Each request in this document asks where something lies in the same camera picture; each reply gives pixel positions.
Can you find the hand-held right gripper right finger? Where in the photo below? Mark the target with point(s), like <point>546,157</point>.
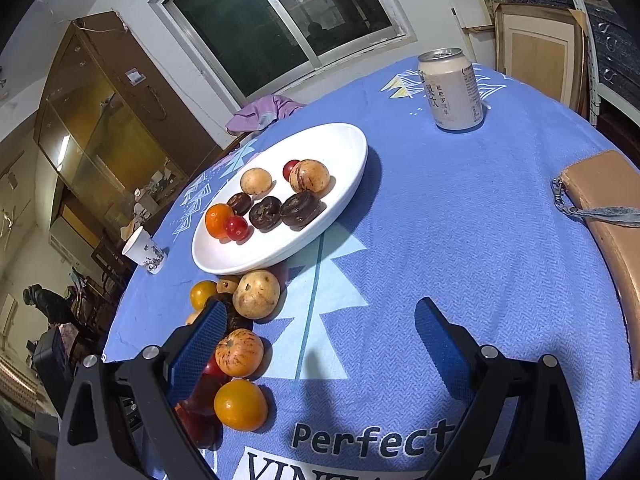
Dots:
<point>445,350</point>

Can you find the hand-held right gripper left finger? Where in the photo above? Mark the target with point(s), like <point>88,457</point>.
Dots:
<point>197,350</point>

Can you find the red cherry tomato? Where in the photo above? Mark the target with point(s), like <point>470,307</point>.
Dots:
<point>236,228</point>
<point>214,367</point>
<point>289,170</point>

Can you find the speckled peach-coloured fruit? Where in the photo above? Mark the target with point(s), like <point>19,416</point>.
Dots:
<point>239,352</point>

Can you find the dark purple plum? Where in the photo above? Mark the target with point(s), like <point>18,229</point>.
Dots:
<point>202,397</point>
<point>200,427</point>

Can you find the yellow tomato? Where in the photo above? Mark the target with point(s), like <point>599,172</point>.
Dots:
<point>202,294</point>
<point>240,405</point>

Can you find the beige round fruit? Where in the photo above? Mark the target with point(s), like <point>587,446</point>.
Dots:
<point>256,181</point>
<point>227,285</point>
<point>256,294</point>

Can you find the white round plate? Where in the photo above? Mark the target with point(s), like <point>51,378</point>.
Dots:
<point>280,245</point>

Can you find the small dark mangosteen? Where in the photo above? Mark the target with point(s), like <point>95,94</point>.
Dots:
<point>240,203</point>

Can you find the large dark mangosteen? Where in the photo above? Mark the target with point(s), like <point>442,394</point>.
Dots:
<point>301,208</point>

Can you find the large speckled beige fruit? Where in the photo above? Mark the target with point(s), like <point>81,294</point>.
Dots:
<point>309,176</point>

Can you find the white printed paper cup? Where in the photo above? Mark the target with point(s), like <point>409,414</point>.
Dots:
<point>144,252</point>

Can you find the dark wooden chair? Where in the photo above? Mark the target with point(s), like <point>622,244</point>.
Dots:
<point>107,262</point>

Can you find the black bulky object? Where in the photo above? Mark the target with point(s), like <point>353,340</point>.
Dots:
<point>50,360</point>

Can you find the white crumpled bag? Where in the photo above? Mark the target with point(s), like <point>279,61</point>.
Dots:
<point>139,210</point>

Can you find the brown wooden chair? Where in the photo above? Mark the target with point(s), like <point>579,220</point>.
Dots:
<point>235,143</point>

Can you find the tan pouch with tassel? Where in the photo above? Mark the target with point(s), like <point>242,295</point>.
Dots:
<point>600,180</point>

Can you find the wooden glass display cabinet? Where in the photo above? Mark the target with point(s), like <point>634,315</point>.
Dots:
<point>100,125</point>

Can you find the purple garment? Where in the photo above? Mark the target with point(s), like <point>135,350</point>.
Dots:
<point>260,112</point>

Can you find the white beverage can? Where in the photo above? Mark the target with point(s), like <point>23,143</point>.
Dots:
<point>450,90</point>

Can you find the white label on cabinet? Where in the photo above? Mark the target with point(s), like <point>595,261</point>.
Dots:
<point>135,75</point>

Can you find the sliding glass window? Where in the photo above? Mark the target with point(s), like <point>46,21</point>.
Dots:
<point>240,20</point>

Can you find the white metal shelf rack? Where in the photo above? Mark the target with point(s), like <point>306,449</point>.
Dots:
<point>582,35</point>

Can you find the stack of dark patterned boxes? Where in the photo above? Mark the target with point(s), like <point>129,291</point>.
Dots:
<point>615,45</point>

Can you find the wooden picture frame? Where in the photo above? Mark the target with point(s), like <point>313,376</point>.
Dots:
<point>540,55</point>

